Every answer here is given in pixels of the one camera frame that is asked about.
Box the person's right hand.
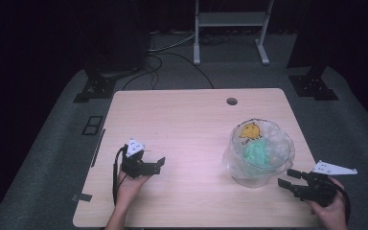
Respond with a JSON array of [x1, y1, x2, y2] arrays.
[[306, 176, 350, 230]]

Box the crumpled clear plastic film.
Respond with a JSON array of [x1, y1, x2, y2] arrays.
[[261, 122, 291, 162]]

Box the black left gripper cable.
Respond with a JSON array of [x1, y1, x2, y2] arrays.
[[111, 145, 129, 206]]

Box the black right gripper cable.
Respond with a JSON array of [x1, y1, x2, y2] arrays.
[[328, 176, 353, 224]]

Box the black tape frame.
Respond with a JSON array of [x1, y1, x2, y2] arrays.
[[81, 115, 104, 136]]

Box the black floor cable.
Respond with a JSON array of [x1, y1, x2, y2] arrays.
[[121, 52, 216, 91]]

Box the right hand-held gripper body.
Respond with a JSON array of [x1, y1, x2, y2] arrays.
[[295, 159, 358, 208]]

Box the grey floor cable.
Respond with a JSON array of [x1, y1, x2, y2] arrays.
[[147, 30, 196, 54]]

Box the black stand base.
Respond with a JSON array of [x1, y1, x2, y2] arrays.
[[73, 65, 119, 104], [287, 63, 340, 102]]

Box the person's left hand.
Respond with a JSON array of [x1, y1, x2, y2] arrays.
[[116, 170, 151, 209]]

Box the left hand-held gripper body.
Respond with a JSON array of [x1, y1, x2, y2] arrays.
[[120, 137, 161, 179]]

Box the clear plastic round bin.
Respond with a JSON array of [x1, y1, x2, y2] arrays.
[[222, 118, 296, 189]]

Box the black tape piece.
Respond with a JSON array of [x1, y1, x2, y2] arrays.
[[70, 193, 93, 203]]

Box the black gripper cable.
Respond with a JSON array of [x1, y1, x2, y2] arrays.
[[328, 176, 353, 224], [111, 145, 129, 206]]

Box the white metal stand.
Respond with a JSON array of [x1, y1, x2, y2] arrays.
[[193, 0, 275, 67]]

